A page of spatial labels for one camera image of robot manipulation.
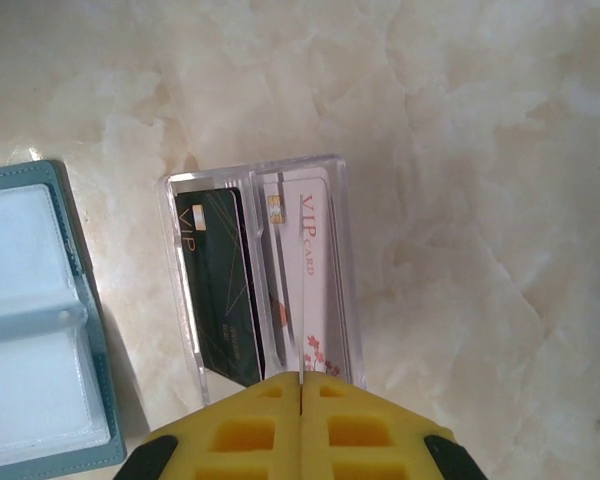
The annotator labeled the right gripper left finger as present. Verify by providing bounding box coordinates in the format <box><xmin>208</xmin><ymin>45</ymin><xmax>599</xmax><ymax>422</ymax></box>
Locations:
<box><xmin>119</xmin><ymin>370</ymin><xmax>301</xmax><ymax>480</ymax></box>

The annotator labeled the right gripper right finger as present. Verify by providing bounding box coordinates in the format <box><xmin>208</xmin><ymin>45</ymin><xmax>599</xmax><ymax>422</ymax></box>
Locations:
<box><xmin>302</xmin><ymin>374</ymin><xmax>491</xmax><ymax>480</ymax></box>

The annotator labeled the clear acrylic card box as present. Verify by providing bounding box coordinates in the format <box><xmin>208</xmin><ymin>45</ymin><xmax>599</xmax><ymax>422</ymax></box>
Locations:
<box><xmin>157</xmin><ymin>152</ymin><xmax>366</xmax><ymax>406</ymax></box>

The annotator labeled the black VIP card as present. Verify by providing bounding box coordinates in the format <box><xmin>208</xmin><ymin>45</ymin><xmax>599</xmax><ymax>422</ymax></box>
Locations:
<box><xmin>173</xmin><ymin>187</ymin><xmax>264</xmax><ymax>389</ymax></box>

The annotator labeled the white VIP card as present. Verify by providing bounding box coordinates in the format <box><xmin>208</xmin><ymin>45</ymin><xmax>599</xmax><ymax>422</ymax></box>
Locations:
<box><xmin>259</xmin><ymin>174</ymin><xmax>344</xmax><ymax>381</ymax></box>

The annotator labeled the teal leather card holder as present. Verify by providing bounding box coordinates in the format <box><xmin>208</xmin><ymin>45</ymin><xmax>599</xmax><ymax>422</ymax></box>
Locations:
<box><xmin>0</xmin><ymin>159</ymin><xmax>129</xmax><ymax>474</ymax></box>

